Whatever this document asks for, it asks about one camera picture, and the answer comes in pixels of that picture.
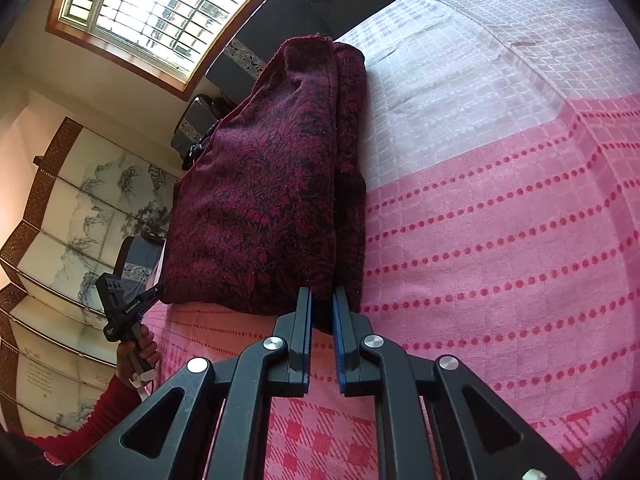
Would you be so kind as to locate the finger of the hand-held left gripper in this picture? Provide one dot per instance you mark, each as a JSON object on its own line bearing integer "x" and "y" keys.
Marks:
{"x": 152, "y": 292}

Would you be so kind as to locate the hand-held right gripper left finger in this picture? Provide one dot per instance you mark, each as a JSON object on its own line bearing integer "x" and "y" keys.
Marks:
{"x": 302, "y": 320}

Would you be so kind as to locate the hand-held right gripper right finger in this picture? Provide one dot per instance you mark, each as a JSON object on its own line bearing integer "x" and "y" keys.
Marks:
{"x": 340, "y": 330}

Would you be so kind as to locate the dark red patterned sweater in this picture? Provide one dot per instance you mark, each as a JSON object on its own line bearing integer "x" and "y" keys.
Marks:
{"x": 260, "y": 185}

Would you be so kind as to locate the person's left forearm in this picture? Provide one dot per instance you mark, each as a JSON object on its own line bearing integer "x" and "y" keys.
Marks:
{"x": 90, "y": 425}

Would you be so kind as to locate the person's left hand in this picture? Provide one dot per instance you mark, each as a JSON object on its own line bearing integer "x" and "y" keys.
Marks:
{"x": 150, "y": 350}

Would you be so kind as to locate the wooden chair with grey cushion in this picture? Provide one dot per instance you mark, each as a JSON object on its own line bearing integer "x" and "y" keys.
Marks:
{"x": 140, "y": 260}

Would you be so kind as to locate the painted folding screen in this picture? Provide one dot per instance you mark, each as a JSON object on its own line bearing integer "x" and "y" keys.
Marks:
{"x": 75, "y": 210}

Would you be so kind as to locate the black bag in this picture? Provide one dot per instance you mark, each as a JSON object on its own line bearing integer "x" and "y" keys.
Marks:
{"x": 197, "y": 152}

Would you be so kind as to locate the wooden armchair with grey cushion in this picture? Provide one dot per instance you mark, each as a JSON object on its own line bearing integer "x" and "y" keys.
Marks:
{"x": 195, "y": 115}

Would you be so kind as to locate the pink checked blanket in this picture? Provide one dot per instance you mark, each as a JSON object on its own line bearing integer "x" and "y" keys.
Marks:
{"x": 500, "y": 210}

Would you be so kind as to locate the wooden framed window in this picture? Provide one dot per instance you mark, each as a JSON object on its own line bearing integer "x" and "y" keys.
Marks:
{"x": 165, "y": 5}

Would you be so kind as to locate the dark blue square cushion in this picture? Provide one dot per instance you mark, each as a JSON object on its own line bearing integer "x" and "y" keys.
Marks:
{"x": 345, "y": 10}

